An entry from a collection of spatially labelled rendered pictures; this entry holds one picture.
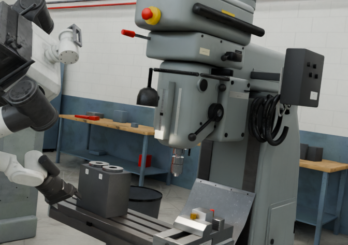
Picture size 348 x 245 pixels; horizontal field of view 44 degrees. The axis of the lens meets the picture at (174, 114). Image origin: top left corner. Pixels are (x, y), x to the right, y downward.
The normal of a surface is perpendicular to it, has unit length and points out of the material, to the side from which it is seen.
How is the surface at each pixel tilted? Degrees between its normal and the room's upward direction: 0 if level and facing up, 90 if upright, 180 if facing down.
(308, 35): 90
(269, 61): 90
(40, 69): 57
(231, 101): 90
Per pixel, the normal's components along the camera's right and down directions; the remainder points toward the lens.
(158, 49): -0.62, -0.03
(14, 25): 0.84, -0.43
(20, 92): -0.27, -0.62
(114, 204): 0.71, 0.11
